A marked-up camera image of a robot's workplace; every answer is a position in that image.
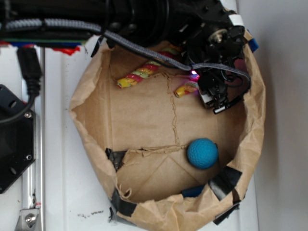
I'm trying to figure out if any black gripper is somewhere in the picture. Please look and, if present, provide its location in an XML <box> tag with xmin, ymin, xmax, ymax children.
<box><xmin>173</xmin><ymin>0</ymin><xmax>245</xmax><ymax>66</ymax></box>

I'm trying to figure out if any multicolored twisted rope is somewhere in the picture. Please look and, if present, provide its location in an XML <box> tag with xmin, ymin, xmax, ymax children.
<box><xmin>116</xmin><ymin>44</ymin><xmax>199</xmax><ymax>98</ymax></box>

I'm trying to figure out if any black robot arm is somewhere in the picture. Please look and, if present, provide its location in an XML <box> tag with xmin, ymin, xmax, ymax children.
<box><xmin>0</xmin><ymin>0</ymin><xmax>245</xmax><ymax>64</ymax></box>

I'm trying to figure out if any blue dimpled ball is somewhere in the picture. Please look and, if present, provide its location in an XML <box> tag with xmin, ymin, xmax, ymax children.
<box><xmin>187</xmin><ymin>138</ymin><xmax>218</xmax><ymax>169</ymax></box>

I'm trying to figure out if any brown paper bag bin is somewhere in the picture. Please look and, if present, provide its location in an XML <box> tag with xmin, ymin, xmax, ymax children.
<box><xmin>70</xmin><ymin>45</ymin><xmax>266</xmax><ymax>231</ymax></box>

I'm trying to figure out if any white plastic tray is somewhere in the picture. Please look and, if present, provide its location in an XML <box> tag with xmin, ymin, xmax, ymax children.
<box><xmin>44</xmin><ymin>0</ymin><xmax>260</xmax><ymax>231</ymax></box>

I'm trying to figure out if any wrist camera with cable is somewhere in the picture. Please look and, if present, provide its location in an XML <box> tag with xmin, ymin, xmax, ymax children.
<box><xmin>197</xmin><ymin>70</ymin><xmax>251</xmax><ymax>115</ymax></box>

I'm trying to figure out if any grey braided cable sleeve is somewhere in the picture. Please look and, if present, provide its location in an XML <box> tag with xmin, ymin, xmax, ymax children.
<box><xmin>0</xmin><ymin>18</ymin><xmax>251</xmax><ymax>82</ymax></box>

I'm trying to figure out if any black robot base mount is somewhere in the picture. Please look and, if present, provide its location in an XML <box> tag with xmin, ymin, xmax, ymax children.
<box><xmin>0</xmin><ymin>84</ymin><xmax>35</xmax><ymax>193</ymax></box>

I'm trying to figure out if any aluminium extrusion rail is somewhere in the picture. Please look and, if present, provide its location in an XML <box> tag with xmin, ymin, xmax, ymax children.
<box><xmin>15</xmin><ymin>47</ymin><xmax>45</xmax><ymax>231</ymax></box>

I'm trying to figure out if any metal corner bracket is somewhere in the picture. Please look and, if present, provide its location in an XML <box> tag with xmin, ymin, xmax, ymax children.
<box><xmin>14</xmin><ymin>208</ymin><xmax>39</xmax><ymax>231</ymax></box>

